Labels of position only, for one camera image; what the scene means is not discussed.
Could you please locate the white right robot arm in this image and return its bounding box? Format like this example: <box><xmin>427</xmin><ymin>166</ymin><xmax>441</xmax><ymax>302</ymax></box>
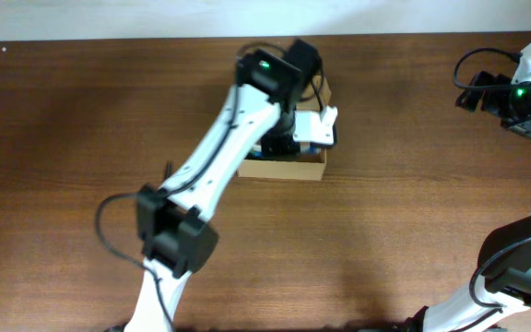
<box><xmin>399</xmin><ymin>42</ymin><xmax>531</xmax><ymax>332</ymax></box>

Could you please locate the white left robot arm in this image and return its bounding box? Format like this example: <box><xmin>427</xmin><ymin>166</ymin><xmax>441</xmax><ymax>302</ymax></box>
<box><xmin>94</xmin><ymin>39</ymin><xmax>323</xmax><ymax>331</ymax></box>

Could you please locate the blue pen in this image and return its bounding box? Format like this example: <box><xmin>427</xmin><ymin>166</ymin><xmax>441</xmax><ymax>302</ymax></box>
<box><xmin>248</xmin><ymin>145</ymin><xmax>321</xmax><ymax>159</ymax></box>

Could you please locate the open cardboard box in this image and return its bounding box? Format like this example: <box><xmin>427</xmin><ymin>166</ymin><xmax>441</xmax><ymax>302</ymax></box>
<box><xmin>237</xmin><ymin>76</ymin><xmax>334</xmax><ymax>181</ymax></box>

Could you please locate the black pen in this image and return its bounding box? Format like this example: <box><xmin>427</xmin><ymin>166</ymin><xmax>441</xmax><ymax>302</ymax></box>
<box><xmin>163</xmin><ymin>161</ymin><xmax>172</xmax><ymax>180</ymax></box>

